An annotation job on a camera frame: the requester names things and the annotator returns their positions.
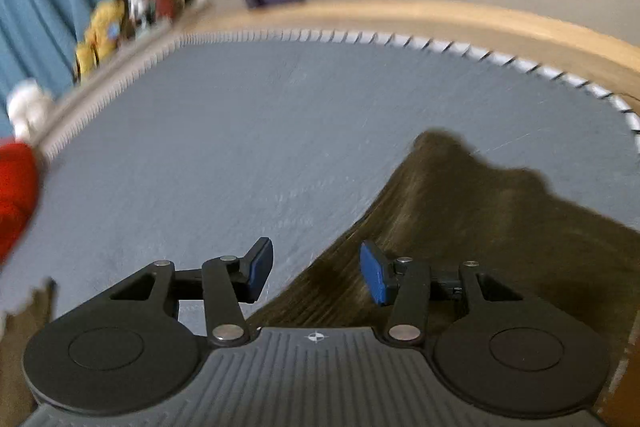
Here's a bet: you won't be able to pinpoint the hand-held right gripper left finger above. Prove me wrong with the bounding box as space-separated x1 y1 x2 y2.
108 237 275 349

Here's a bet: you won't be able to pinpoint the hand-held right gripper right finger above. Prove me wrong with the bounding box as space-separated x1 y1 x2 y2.
360 241 524 349

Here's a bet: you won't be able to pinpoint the dark olive pants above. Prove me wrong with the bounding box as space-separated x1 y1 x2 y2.
247 129 640 408

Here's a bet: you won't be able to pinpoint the blue-grey bed mattress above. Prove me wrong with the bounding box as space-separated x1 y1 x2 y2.
0 27 640 343

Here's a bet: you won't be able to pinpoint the red cloth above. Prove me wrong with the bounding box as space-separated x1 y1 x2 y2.
0 139 43 264

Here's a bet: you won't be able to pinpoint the white plush toy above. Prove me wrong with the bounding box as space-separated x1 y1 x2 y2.
6 79 54 140

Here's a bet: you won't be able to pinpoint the yellow plush toy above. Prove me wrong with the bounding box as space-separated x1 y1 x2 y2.
74 0 128 84

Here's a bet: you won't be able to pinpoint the wooden bed frame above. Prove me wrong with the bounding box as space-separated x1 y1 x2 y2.
37 0 640 160

